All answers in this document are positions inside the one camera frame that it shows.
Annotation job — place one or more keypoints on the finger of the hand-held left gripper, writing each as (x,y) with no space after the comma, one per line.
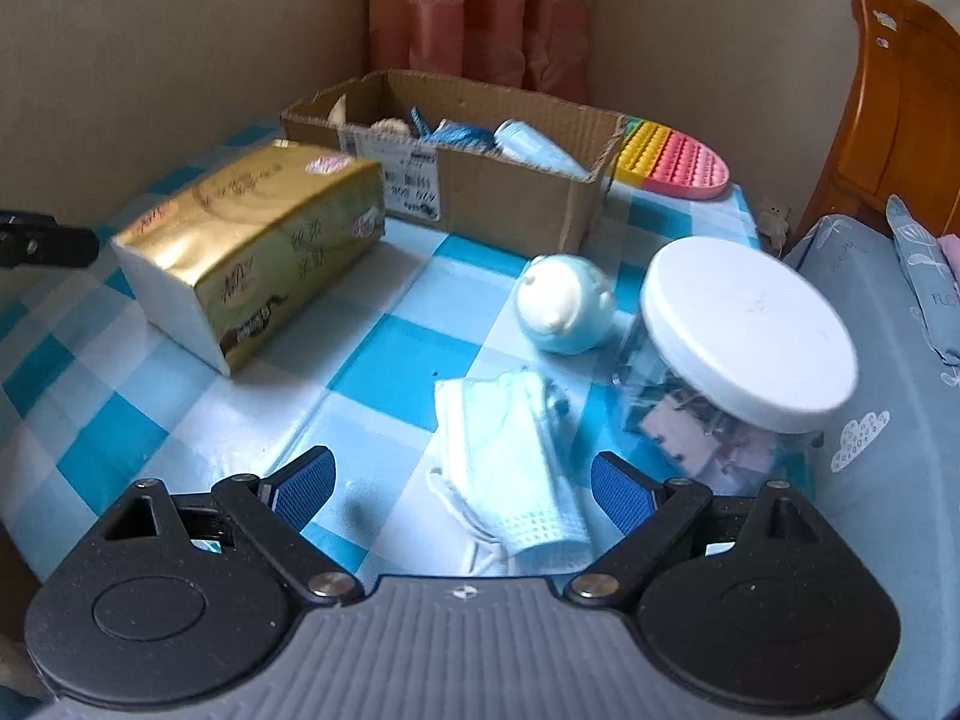
(52,244)

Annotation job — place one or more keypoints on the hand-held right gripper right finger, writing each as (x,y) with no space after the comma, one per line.
(622,491)

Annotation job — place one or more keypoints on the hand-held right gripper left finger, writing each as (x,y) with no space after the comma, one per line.
(311,484)

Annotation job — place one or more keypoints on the blue face mask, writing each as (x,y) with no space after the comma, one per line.
(532,146)
(510,465)

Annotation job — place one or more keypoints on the cardboard box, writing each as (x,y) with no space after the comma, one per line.
(510,202)

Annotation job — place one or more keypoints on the white lace cloth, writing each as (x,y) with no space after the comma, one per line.
(390,126)

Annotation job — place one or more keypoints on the blue checkered tablecloth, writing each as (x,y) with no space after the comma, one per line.
(225,427)

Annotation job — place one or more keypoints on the white and blue pig toy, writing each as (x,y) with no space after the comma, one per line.
(562,307)

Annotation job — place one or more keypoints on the gold tissue pack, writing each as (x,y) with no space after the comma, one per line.
(247,240)

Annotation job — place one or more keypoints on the clear jar with white lid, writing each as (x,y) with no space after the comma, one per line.
(750,330)

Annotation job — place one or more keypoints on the blue-grey quilt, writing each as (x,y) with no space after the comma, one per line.
(885,540)

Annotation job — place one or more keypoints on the rainbow pop bubble toy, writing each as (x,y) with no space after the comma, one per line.
(675,161)

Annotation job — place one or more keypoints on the blue printed pillow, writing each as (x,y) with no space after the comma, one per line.
(919,262)

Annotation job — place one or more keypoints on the pink cloth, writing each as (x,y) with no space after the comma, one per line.
(951,255)

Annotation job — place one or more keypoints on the pink curtain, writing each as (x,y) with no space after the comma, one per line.
(480,30)

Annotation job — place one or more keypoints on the white wall socket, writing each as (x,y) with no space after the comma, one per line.
(774,214)

